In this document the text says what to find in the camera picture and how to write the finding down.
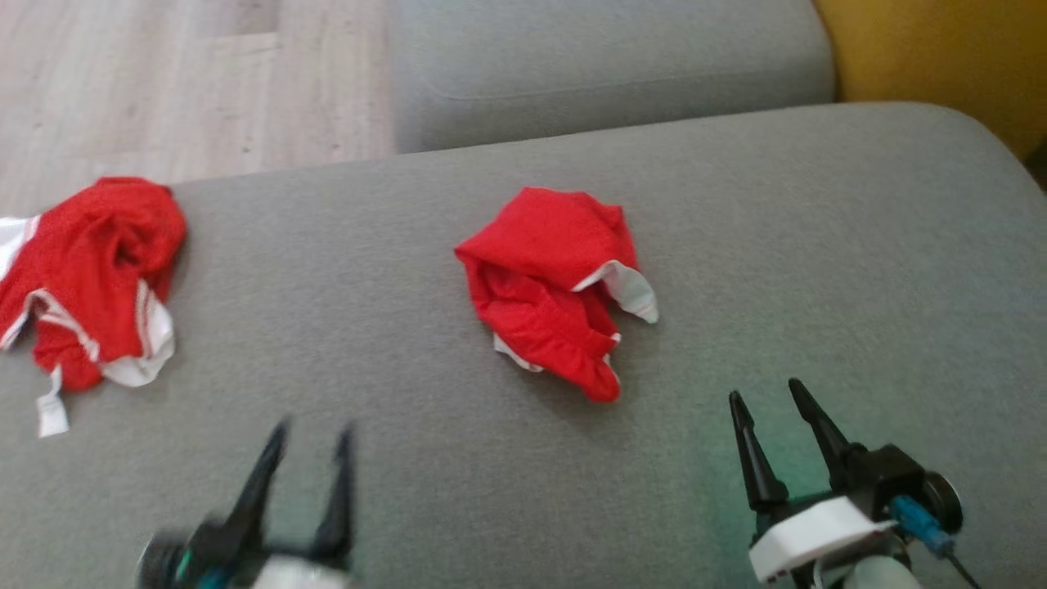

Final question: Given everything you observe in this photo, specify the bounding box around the red garment with white stripes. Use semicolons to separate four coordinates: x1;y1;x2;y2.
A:
0;176;188;438

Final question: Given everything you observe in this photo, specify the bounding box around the red garment with white waistband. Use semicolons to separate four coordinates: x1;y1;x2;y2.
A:
454;187;660;404

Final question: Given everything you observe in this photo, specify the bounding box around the large yellow sofa back cushion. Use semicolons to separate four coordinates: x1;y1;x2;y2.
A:
812;0;1047;161

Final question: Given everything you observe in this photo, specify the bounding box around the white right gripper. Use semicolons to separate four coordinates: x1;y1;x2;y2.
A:
729;377;902;585

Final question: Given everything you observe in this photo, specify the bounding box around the thin black cable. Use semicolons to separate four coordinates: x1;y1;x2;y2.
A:
947;551;984;589

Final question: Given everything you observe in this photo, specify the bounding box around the blue cable connector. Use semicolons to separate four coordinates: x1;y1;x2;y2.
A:
890;494;956;559

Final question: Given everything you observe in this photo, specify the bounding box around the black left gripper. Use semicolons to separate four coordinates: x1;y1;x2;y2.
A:
137;418;357;589

